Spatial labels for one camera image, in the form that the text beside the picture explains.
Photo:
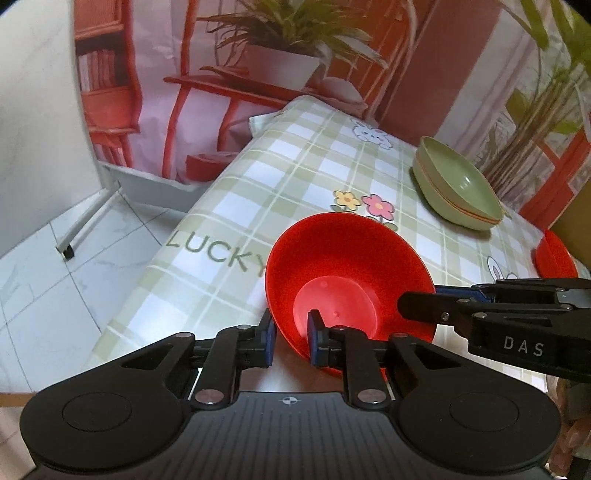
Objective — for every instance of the white board on stand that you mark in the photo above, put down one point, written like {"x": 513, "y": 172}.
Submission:
{"x": 41, "y": 115}

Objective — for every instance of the checked bunny tablecloth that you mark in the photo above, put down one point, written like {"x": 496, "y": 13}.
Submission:
{"x": 277, "y": 161}

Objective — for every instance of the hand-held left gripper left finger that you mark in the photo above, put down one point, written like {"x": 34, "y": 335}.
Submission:
{"x": 267, "y": 339}

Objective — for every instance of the person's right hand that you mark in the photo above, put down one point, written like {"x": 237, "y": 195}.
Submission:
{"x": 575, "y": 434}

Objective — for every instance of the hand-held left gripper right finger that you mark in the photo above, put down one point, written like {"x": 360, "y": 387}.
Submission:
{"x": 316, "y": 339}

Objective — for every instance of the wooden panel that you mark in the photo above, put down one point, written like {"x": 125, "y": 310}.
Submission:
{"x": 579, "y": 230}

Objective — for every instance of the printed room scene backdrop cloth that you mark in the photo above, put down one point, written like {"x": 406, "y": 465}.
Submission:
{"x": 161, "y": 115}

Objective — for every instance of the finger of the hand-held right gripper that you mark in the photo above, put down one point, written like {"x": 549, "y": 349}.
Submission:
{"x": 531, "y": 290}
{"x": 425, "y": 304}

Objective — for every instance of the red bowl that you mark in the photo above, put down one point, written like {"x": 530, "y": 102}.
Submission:
{"x": 556, "y": 256}
{"x": 341, "y": 258}

